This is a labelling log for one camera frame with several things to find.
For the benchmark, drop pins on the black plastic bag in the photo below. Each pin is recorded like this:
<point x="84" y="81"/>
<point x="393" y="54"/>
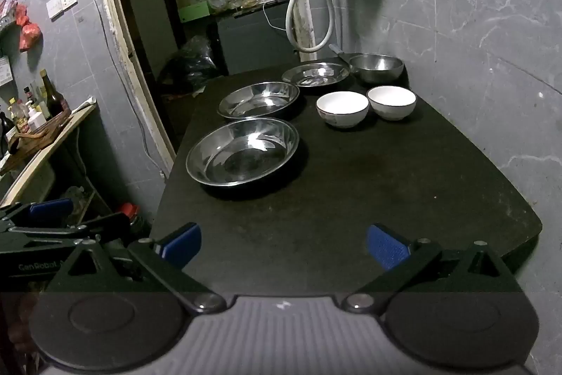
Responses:
<point x="193" y="63"/>

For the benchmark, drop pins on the white wall label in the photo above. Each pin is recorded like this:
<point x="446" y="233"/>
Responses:
<point x="4" y="70"/>

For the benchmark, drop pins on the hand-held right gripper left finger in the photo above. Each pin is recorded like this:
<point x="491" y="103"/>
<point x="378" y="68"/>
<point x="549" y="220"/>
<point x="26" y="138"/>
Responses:
<point x="182" y="245"/>

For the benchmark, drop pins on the red plastic bag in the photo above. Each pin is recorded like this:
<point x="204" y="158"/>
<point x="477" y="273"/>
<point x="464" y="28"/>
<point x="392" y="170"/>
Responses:
<point x="30" y="36"/>
<point x="21" y="15"/>

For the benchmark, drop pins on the kitchen cleaver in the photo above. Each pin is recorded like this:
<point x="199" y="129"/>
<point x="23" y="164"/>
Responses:
<point x="337" y="49"/>

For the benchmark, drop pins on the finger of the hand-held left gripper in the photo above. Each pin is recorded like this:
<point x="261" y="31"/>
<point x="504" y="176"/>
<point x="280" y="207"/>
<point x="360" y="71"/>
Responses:
<point x="48" y="208"/>
<point x="105" y="224"/>

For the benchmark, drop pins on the white tube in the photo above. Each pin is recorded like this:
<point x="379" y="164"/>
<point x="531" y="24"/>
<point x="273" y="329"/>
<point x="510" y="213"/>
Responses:
<point x="85" y="105"/>

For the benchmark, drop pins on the wooden door frame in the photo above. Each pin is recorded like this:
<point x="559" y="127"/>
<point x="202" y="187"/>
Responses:
<point x="131" y="63"/>

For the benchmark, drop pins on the steel bowl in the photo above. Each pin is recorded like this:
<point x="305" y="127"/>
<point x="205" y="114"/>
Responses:
<point x="377" y="67"/>

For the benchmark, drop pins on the wall rack with packets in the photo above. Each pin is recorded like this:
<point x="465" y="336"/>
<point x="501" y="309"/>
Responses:
<point x="6" y="12"/>

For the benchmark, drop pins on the white ceramic bowl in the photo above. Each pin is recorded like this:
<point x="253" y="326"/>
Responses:
<point x="342" y="108"/>
<point x="391" y="102"/>

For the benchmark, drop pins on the row of condiment bottles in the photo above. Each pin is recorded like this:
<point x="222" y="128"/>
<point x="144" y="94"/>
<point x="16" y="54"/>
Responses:
<point x="17" y="109"/>

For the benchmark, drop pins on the dark cabinet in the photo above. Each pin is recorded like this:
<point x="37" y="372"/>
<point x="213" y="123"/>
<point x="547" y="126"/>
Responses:
<point x="254" y="41"/>

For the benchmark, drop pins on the green box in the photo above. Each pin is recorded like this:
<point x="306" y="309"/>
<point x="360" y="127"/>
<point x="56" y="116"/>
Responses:
<point x="195" y="11"/>

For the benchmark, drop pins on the round steel plate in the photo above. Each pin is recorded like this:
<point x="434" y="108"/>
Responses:
<point x="259" y="99"/>
<point x="315" y="74"/>
<point x="242" y="151"/>

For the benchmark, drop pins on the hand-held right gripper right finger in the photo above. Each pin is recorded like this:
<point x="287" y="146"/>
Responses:
<point x="386" y="245"/>

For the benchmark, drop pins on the dark wine bottle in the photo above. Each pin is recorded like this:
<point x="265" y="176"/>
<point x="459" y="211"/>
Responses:
<point x="52" y="96"/>

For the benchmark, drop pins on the small white bottle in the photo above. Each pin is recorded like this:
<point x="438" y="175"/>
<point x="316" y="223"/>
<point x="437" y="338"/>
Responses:
<point x="36" y="119"/>

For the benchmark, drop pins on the wooden shelf unit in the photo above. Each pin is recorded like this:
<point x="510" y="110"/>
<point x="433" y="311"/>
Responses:
<point x="39" y="164"/>

